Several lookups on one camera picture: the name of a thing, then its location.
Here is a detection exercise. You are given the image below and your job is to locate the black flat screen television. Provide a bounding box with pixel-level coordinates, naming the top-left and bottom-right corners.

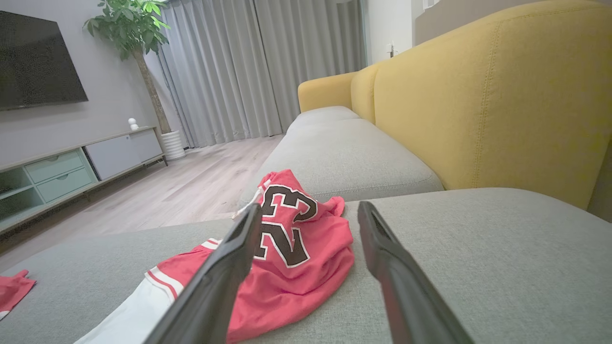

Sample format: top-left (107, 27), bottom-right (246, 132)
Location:
top-left (0, 11), bottom-right (89, 111)

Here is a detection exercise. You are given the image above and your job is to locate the small red garment white edge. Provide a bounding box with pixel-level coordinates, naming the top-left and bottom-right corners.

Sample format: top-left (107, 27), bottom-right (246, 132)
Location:
top-left (0, 270), bottom-right (36, 321)

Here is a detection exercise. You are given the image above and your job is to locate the medium grey sofa seat cushion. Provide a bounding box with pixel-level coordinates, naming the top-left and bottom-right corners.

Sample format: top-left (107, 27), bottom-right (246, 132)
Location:
top-left (238, 118), bottom-right (444, 211)

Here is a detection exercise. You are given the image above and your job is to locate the small grey sofa seat cushion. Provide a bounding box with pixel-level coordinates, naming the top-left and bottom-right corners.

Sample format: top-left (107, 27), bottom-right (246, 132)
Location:
top-left (286, 106), bottom-right (360, 134)

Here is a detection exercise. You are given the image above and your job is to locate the grey pleated curtain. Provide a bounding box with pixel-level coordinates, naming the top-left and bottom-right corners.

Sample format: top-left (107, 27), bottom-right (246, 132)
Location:
top-left (143, 0), bottom-right (366, 149)

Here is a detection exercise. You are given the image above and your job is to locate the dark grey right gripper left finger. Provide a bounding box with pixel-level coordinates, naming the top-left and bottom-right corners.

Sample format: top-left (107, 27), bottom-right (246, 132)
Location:
top-left (143, 204), bottom-right (262, 344)

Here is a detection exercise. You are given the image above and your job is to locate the long low TV cabinet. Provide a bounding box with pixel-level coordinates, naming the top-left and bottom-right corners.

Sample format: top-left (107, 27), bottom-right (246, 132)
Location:
top-left (0, 126), bottom-right (168, 235)

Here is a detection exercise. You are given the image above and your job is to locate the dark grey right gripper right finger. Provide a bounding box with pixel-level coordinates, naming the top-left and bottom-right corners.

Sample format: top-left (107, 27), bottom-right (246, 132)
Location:
top-left (358, 201), bottom-right (474, 344)

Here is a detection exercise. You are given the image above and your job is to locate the large grey sofa seat cushion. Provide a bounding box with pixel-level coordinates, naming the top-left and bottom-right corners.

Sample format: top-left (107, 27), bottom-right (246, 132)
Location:
top-left (0, 188), bottom-right (612, 344)

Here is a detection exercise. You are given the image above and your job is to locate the red white basketball shorts 23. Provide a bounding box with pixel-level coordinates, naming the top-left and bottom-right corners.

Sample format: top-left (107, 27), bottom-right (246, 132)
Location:
top-left (74, 169), bottom-right (355, 344)

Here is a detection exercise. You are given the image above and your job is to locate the green leafy potted tree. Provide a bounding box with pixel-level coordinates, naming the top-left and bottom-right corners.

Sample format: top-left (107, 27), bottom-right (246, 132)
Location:
top-left (84, 0), bottom-right (172, 134)

